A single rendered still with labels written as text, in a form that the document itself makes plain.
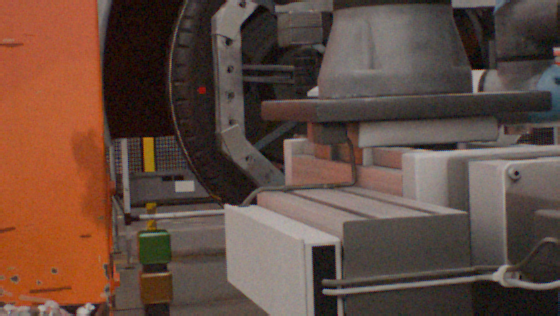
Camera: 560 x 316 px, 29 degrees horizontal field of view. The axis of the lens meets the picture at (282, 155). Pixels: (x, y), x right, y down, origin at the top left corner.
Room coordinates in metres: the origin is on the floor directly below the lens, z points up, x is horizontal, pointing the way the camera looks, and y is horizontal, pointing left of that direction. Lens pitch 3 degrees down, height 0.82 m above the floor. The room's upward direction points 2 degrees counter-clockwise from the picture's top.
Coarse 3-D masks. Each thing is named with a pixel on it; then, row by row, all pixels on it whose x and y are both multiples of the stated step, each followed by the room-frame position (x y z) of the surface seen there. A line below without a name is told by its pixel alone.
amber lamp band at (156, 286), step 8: (152, 272) 1.36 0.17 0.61; (160, 272) 1.36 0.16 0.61; (168, 272) 1.36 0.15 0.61; (144, 280) 1.35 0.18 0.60; (152, 280) 1.36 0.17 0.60; (160, 280) 1.36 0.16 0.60; (168, 280) 1.36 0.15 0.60; (144, 288) 1.35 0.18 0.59; (152, 288) 1.36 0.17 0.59; (160, 288) 1.36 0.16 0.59; (168, 288) 1.36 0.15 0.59; (144, 296) 1.35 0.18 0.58; (152, 296) 1.35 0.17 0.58; (160, 296) 1.36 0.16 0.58; (168, 296) 1.36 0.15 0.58; (144, 304) 1.35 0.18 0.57; (152, 304) 1.36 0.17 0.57
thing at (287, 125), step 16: (272, 16) 1.98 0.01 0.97; (464, 16) 2.04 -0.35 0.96; (464, 32) 2.08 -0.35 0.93; (480, 32) 2.03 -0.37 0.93; (320, 48) 1.98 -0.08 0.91; (464, 48) 2.10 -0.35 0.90; (480, 48) 2.03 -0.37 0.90; (256, 64) 1.96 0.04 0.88; (320, 64) 1.99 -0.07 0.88; (480, 64) 2.04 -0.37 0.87; (256, 80) 1.96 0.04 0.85; (272, 80) 1.96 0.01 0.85; (288, 80) 1.97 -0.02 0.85; (272, 128) 1.98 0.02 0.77; (288, 128) 1.97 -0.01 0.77; (256, 144) 1.96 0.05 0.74
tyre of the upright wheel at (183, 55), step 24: (192, 0) 1.96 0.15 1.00; (216, 0) 1.92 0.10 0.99; (192, 24) 1.92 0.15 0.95; (168, 48) 2.09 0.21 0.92; (192, 48) 1.91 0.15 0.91; (168, 72) 2.06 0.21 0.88; (192, 72) 1.91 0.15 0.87; (168, 96) 2.07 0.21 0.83; (192, 96) 1.91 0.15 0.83; (192, 120) 1.91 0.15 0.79; (192, 144) 1.92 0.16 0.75; (192, 168) 2.06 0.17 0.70; (216, 168) 1.92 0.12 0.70; (216, 192) 1.96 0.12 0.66; (240, 192) 1.93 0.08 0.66
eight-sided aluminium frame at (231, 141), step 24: (240, 0) 1.85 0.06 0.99; (216, 24) 1.84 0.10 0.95; (240, 24) 1.85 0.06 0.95; (216, 48) 1.86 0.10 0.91; (240, 48) 1.85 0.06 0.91; (216, 72) 1.88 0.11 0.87; (240, 72) 1.85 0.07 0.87; (216, 96) 1.88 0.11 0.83; (240, 96) 1.85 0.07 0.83; (216, 120) 1.89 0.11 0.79; (240, 120) 1.85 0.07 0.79; (216, 144) 1.89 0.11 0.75; (240, 144) 1.84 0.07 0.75; (240, 168) 1.89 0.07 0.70; (264, 168) 1.85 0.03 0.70
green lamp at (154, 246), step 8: (144, 232) 1.37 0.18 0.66; (152, 232) 1.36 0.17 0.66; (160, 232) 1.36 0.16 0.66; (168, 232) 1.36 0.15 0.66; (144, 240) 1.35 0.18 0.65; (152, 240) 1.36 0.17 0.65; (160, 240) 1.36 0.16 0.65; (168, 240) 1.36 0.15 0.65; (144, 248) 1.35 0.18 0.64; (152, 248) 1.36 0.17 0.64; (160, 248) 1.36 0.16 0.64; (168, 248) 1.36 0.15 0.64; (144, 256) 1.35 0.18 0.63; (152, 256) 1.36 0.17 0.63; (160, 256) 1.36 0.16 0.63; (168, 256) 1.36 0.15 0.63; (144, 264) 1.36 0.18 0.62; (152, 264) 1.36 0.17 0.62; (160, 264) 1.36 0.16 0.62
